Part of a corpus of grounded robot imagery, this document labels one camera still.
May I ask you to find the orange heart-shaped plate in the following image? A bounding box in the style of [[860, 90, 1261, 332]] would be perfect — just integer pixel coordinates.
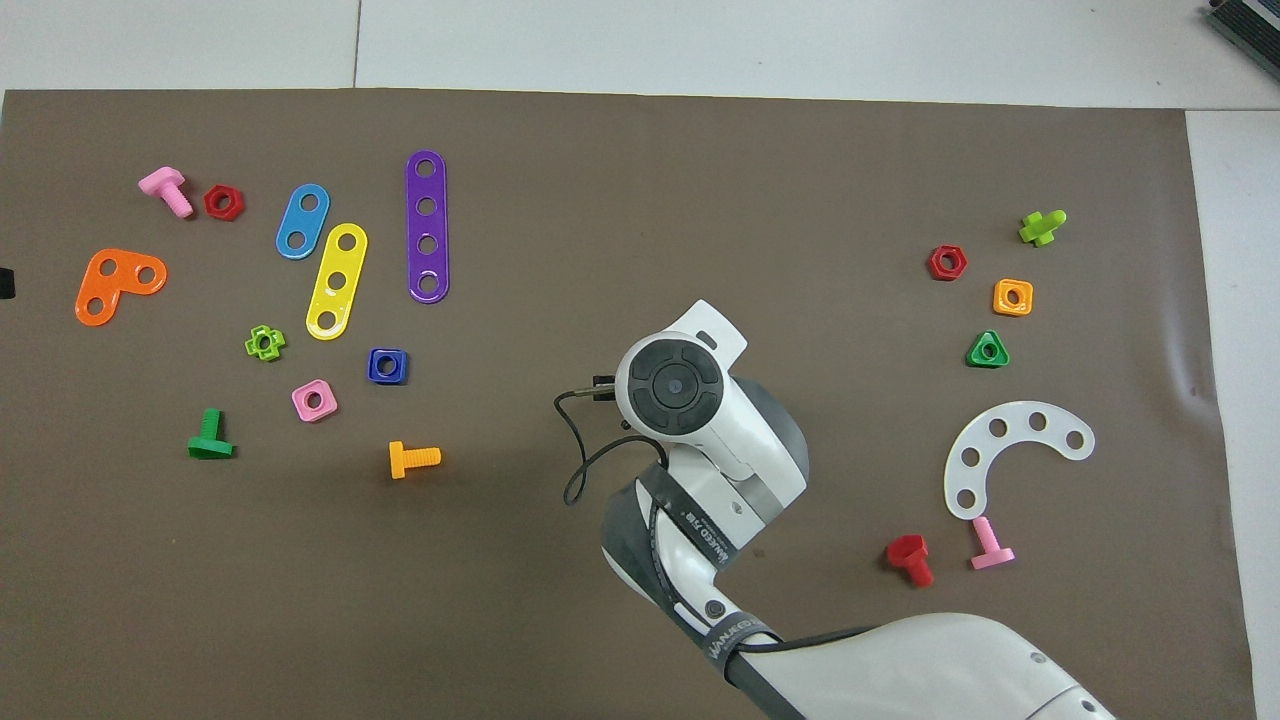
[[75, 248, 169, 328]]

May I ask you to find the pink plastic bolt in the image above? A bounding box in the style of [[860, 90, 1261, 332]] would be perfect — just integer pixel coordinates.
[[137, 166, 194, 219], [969, 515, 1017, 572]]

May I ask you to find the orange plastic bolt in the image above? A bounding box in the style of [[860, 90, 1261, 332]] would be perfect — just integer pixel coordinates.
[[388, 440, 442, 480]]

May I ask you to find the brown table mat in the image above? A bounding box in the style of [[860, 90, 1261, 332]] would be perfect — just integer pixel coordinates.
[[0, 88, 1256, 720]]

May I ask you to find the purple four-hole strip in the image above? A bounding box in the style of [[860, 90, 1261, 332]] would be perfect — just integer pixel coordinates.
[[405, 150, 451, 304]]

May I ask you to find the green plastic bolt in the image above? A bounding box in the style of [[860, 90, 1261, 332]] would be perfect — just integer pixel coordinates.
[[187, 408, 236, 461]]

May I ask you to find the yellow three-hole plate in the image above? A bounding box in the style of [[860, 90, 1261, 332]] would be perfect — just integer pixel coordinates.
[[305, 222, 369, 342]]

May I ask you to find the blue two-hole plate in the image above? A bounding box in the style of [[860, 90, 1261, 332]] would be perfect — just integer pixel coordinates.
[[275, 183, 331, 261]]

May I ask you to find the pink square nut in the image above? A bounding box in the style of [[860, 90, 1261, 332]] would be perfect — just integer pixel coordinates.
[[291, 379, 339, 423]]

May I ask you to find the red plastic bolt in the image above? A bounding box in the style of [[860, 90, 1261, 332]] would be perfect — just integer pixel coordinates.
[[886, 534, 936, 589]]

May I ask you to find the white curved five-hole plate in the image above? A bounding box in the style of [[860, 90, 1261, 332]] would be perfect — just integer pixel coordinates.
[[943, 401, 1097, 522]]

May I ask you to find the lime cross-head bolt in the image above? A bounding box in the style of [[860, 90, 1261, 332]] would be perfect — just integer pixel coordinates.
[[1018, 209, 1068, 248]]

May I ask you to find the grey ribbed device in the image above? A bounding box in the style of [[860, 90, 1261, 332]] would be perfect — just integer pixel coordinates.
[[1200, 0, 1280, 56]]

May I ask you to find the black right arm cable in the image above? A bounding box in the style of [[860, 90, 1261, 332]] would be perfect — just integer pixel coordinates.
[[553, 388, 671, 507]]

